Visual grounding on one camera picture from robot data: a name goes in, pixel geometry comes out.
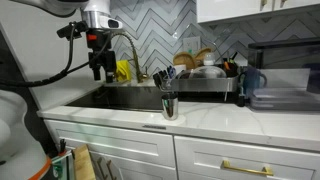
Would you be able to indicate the wooden plate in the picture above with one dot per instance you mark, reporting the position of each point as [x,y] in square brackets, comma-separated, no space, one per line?
[184,60]
[201,55]

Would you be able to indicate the stainless steel sink basin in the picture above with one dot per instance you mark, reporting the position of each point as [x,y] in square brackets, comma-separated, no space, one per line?
[133,98]

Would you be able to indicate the clear baby bottle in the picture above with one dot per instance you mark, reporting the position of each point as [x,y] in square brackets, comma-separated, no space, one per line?
[209,59]

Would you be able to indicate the gold spring kitchen faucet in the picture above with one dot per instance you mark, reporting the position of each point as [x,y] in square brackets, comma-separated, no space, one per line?
[135,55]

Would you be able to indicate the clear glass bowl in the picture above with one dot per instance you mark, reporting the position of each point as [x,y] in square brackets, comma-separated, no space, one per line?
[208,71]

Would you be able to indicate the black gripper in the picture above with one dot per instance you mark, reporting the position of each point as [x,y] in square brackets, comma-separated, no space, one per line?
[101,56]

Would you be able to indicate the white upper cabinet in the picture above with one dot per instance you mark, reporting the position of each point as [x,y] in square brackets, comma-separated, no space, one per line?
[233,9]

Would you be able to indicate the stainless steel cup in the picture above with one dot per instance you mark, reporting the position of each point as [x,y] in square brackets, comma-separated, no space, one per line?
[170,106]

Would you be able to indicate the yellow rubber gloves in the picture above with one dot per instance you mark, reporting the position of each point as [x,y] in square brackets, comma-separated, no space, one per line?
[123,70]

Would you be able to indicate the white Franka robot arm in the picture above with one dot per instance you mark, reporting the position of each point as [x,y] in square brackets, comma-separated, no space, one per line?
[96,10]

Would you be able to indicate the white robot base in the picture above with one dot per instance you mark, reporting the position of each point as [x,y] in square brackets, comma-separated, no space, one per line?
[16,143]

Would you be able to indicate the black countertop appliance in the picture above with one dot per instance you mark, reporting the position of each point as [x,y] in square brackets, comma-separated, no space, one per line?
[286,55]

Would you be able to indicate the dark cutlery caddy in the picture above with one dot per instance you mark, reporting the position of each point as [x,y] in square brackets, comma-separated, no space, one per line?
[231,68]

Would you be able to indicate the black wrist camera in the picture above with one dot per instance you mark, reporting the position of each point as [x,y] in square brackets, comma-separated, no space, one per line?
[68,30]

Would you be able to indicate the wooden cutting board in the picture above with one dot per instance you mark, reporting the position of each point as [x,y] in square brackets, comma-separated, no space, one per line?
[83,163]

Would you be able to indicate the stacked clear plastic containers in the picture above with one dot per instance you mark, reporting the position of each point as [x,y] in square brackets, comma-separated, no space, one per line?
[283,100]

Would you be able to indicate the metal dish drying rack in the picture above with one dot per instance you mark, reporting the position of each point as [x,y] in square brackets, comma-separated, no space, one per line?
[203,84]

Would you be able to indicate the white wall outlet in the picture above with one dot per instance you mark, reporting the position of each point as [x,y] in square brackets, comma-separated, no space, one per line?
[191,45]

